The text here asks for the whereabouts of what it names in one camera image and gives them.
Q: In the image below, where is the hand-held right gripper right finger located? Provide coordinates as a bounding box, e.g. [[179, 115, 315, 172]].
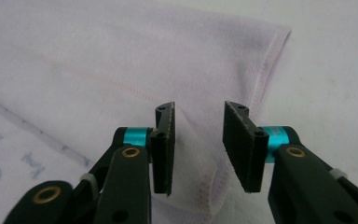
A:
[[223, 101, 358, 224]]

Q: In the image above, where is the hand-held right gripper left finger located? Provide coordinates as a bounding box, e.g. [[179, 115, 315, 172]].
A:
[[92, 101, 176, 224]]

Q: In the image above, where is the lavender printed cloth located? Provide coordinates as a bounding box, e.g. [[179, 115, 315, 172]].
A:
[[0, 0, 293, 224]]

